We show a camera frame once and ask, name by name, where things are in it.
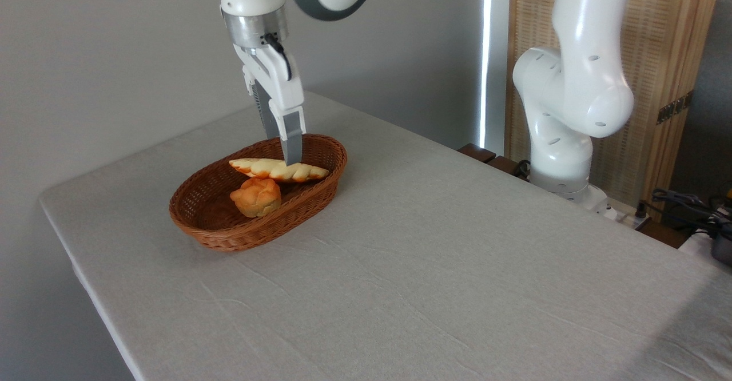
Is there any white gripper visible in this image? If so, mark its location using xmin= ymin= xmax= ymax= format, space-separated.
xmin=233 ymin=43 xmax=307 ymax=166

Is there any long braided pale bread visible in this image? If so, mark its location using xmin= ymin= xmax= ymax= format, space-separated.
xmin=228 ymin=157 xmax=331 ymax=184

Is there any small round orange bread roll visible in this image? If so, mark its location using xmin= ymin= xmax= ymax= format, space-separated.
xmin=229 ymin=177 xmax=283 ymax=219

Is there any brown woven wicker basket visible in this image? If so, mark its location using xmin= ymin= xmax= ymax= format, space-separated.
xmin=168 ymin=133 xmax=348 ymax=253

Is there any dark brown wooden furniture piece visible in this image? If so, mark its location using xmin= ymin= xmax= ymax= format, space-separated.
xmin=486 ymin=154 xmax=530 ymax=180
xmin=457 ymin=142 xmax=497 ymax=164

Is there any grey tablecloth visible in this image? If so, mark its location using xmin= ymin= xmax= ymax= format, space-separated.
xmin=39 ymin=90 xmax=732 ymax=381

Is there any white power strip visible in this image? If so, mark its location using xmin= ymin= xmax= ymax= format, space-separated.
xmin=605 ymin=200 xmax=653 ymax=231

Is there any wooden slatted folding screen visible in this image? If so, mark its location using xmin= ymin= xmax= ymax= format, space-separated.
xmin=504 ymin=0 xmax=725 ymax=221

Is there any black screen hinge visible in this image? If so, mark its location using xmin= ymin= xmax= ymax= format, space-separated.
xmin=656 ymin=90 xmax=694 ymax=126

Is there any dark grey round device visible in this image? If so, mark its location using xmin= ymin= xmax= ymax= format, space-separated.
xmin=711 ymin=234 xmax=732 ymax=266

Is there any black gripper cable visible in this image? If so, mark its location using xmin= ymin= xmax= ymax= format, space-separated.
xmin=262 ymin=33 xmax=294 ymax=82

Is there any white vertical frame post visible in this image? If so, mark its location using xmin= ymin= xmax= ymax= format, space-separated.
xmin=479 ymin=0 xmax=511 ymax=156

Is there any black cable bundle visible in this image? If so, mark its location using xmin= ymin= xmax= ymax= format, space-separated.
xmin=651 ymin=188 xmax=732 ymax=240

